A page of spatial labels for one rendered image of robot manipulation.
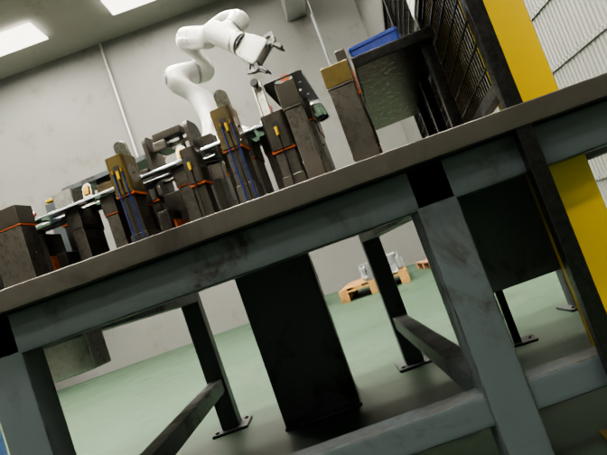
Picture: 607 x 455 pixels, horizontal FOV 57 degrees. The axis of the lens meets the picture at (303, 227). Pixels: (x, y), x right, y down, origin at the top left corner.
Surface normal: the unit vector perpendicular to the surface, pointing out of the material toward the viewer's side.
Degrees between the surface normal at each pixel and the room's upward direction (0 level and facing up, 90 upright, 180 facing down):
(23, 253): 90
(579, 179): 90
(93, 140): 90
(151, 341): 90
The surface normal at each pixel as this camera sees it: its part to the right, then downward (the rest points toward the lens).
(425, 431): -0.04, -0.07
